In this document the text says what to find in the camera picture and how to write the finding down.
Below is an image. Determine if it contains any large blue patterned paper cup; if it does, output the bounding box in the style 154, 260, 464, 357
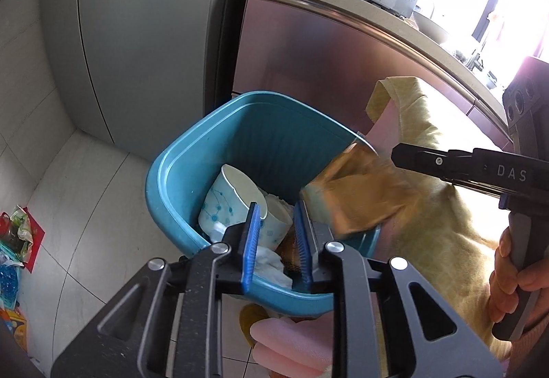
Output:
198, 164, 269, 242

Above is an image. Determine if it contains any gold foil packet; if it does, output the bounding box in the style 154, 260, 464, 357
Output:
300, 138, 419, 239

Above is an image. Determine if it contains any brown kitchen cabinet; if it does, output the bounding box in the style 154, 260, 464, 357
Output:
232, 0, 515, 156

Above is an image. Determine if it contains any yellow patterned cloth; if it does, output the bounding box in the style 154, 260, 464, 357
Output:
364, 77, 515, 362

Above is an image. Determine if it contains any metal faucet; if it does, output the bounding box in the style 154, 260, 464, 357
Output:
465, 39, 488, 73

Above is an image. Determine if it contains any small blue patterned paper cup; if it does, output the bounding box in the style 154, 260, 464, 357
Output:
256, 193, 296, 252

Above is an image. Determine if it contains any pink slipper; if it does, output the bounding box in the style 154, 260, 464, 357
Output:
250, 316, 344, 378

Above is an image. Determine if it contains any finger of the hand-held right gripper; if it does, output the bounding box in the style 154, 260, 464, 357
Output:
392, 142, 475, 187

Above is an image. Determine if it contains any colourful small box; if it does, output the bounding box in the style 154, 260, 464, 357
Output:
0, 307, 28, 355

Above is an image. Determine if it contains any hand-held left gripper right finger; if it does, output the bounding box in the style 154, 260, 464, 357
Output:
294, 201, 504, 378

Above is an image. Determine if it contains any blue beaded bag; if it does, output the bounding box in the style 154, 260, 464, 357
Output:
0, 262, 22, 297

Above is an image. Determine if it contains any grey bowl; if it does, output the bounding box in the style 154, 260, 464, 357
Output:
412, 11, 450, 43

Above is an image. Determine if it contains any person's right hand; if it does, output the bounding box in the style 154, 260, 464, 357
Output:
489, 228, 549, 325

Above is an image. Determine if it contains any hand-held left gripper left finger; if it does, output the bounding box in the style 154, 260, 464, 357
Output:
50, 201, 264, 378

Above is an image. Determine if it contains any grey refrigerator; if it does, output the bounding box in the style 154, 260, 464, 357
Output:
40, 0, 254, 156

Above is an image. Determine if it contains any white paper towel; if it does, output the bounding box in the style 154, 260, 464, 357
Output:
253, 245, 296, 290

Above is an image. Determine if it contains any blue plastic trash bin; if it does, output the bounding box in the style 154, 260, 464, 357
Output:
145, 91, 382, 317

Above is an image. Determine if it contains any red and green wrapper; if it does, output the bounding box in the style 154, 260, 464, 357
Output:
0, 205, 46, 273

